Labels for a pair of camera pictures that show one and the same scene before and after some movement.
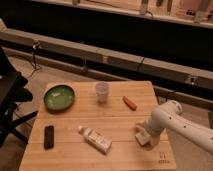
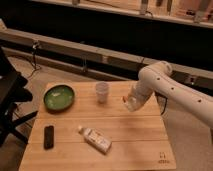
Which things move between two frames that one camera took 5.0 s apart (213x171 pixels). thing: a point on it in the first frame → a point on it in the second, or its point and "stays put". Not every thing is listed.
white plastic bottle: [96, 140] stays put
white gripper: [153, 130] → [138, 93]
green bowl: [59, 98] stays put
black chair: [13, 91] stays put
